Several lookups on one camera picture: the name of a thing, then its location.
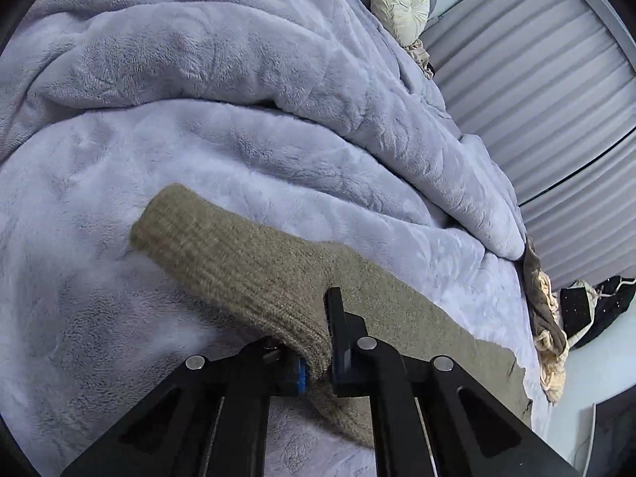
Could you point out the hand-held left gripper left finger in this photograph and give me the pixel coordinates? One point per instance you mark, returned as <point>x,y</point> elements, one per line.
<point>300,378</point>

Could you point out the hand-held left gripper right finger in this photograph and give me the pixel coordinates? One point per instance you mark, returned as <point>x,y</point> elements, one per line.
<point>343,353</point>

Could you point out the olive knit sweater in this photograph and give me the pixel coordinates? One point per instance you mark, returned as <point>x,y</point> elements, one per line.
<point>223,253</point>

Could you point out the cream and brown striped robe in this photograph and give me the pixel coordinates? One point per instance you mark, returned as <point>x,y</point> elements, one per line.
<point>546,318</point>

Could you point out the black speckled garment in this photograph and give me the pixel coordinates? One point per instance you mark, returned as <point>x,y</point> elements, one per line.
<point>576,308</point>

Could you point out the lilac fleece blanket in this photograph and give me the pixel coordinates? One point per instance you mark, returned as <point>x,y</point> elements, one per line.
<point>248,84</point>

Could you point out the beige crumpled cloth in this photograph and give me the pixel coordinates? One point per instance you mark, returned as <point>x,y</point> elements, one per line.
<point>420,57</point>

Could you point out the grey pleated curtain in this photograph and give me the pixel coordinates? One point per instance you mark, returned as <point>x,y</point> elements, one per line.
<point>536,84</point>

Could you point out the round cream pleated pillow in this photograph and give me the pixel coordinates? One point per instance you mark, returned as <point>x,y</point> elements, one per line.
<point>400,2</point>

